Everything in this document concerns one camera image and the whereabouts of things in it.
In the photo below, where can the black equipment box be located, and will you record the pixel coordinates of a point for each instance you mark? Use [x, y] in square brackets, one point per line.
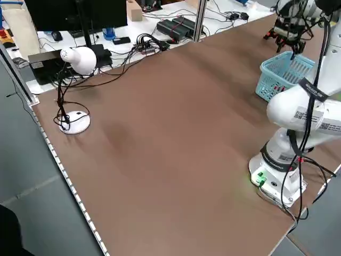
[44, 66]

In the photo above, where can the black keyboard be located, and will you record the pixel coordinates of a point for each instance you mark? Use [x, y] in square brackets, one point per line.
[80, 32]

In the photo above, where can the aluminium frame rail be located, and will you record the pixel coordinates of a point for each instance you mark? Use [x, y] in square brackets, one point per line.
[16, 72]

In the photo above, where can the black computer monitor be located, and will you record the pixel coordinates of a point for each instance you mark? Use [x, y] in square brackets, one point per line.
[66, 13]

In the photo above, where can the wooden block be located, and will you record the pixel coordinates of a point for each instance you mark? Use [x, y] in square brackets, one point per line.
[134, 12]

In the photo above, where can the black phone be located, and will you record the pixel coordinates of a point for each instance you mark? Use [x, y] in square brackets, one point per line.
[121, 40]

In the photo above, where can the blue plastic basket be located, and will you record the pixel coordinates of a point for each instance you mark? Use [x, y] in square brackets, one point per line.
[274, 72]

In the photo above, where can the aluminium frame post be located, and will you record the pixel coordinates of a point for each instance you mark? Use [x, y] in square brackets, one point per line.
[199, 18]

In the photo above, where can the black power brick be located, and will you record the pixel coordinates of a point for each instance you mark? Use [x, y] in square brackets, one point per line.
[186, 23]
[171, 29]

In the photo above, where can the black computer mouse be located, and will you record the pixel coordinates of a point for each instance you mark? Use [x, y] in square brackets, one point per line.
[57, 35]

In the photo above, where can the black rounded object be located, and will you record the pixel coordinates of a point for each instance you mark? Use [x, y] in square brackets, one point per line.
[10, 234]

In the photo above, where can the white desk lamp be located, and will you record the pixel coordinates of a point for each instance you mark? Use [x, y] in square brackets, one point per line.
[82, 60]

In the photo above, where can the small blue box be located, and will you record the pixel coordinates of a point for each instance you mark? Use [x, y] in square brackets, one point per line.
[109, 33]

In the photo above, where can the small black adapter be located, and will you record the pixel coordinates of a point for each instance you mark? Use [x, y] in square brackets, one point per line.
[244, 16]
[234, 16]

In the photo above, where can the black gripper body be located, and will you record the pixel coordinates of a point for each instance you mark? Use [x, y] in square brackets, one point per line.
[290, 33]

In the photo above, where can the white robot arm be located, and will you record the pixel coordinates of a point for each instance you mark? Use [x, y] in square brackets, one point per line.
[287, 109]

